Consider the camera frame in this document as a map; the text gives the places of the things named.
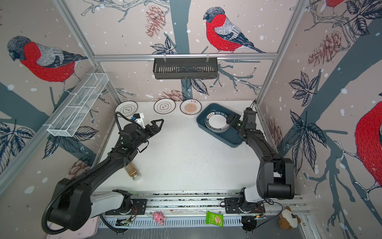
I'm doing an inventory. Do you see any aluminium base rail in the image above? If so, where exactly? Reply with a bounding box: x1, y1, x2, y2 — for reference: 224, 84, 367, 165
91, 192, 310, 229

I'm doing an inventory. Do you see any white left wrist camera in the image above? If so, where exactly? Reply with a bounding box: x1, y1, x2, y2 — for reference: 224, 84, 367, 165
132, 113, 145, 129

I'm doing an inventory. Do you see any pink plush toy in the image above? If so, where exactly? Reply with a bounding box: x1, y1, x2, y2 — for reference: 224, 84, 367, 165
153, 211, 166, 226

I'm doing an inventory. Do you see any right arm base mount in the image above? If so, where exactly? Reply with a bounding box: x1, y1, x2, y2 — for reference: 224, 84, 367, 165
223, 194, 265, 214

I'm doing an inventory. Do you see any brown white plush dog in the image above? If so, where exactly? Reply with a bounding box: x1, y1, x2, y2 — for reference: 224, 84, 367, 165
279, 206, 301, 230

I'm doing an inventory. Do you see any aluminium frame post back left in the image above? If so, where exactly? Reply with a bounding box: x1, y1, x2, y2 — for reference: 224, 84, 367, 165
52, 0, 123, 105

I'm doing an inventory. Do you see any aluminium frame post back right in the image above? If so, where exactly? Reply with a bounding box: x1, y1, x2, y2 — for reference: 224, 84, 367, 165
256, 0, 308, 106

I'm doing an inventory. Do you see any spice jar with granules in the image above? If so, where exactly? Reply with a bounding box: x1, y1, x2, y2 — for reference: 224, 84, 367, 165
124, 162, 141, 181

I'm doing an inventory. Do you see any sunburst plate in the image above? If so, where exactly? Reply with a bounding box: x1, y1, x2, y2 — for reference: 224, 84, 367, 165
180, 99, 202, 115

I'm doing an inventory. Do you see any small green rim plate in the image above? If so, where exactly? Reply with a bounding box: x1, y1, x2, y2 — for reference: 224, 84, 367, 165
205, 111, 230, 133

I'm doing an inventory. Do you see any pink tray lid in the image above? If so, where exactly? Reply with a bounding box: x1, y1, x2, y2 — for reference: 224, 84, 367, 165
46, 216, 100, 239

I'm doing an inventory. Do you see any aluminium frame post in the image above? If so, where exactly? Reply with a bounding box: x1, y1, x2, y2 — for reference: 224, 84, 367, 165
52, 0, 123, 105
256, 0, 308, 106

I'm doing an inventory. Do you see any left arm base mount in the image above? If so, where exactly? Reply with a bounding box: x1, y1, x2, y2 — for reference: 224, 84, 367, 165
105, 199, 147, 216

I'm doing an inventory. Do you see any white clover plate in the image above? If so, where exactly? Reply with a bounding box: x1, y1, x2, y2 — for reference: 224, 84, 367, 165
115, 101, 138, 118
153, 99, 176, 115

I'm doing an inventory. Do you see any dark teal plastic bin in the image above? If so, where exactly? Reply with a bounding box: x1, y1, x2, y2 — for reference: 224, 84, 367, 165
197, 103, 243, 148

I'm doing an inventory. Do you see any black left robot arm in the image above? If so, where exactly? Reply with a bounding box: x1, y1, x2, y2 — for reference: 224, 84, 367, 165
41, 119, 164, 235

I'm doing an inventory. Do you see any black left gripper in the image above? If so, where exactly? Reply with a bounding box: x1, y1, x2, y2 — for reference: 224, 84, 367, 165
132, 119, 163, 149

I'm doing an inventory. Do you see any green snack packet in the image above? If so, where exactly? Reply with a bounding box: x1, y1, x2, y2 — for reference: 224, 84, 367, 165
206, 211, 224, 228

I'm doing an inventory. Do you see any aluminium horizontal frame bar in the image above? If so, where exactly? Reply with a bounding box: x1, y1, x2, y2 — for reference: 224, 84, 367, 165
93, 53, 279, 62

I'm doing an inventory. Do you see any black hanging wire basket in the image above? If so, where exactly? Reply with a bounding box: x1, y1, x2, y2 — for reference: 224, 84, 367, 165
153, 57, 218, 80

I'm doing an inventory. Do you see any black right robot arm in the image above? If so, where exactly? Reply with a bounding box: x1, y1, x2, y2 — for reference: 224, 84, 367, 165
226, 108, 295, 203

